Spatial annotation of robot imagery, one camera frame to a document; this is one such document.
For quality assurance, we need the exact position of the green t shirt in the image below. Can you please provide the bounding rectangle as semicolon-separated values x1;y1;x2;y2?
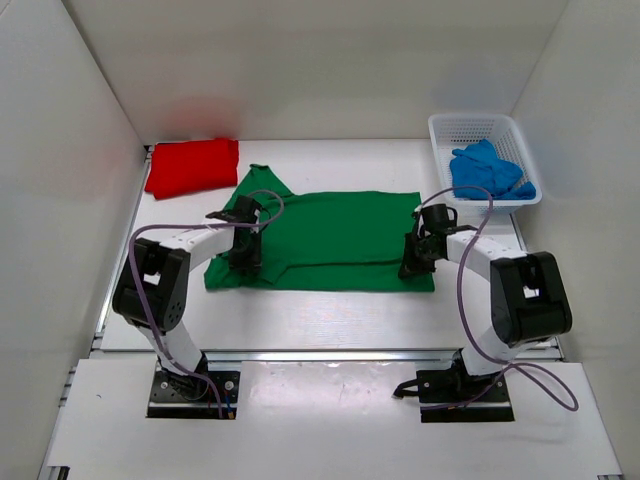
204;164;435;293

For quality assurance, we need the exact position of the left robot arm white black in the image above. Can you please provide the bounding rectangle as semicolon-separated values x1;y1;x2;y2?
112;196;263;398

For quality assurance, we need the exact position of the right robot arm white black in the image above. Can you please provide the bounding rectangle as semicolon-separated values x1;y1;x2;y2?
398;204;572;401

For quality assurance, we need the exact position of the blue t shirt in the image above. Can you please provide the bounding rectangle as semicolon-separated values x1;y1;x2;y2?
449;139;537;201

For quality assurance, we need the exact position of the folded red t shirt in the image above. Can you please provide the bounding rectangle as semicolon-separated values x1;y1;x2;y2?
144;138;239;200

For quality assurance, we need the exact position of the white plastic basket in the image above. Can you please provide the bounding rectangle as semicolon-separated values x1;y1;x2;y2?
428;113;542;216

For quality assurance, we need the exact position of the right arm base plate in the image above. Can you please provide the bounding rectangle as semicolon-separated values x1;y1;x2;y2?
392;352;515;424

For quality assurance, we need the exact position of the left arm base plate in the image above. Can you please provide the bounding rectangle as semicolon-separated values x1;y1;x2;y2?
146;363;241;420

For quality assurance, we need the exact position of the aluminium rail left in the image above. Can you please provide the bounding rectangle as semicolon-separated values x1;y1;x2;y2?
90;144;154;352

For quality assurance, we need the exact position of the aluminium rail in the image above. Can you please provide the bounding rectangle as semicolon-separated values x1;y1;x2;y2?
90;144;154;352
89;345;564;362

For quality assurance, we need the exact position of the aluminium rail front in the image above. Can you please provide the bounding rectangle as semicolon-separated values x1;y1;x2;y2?
89;345;564;362

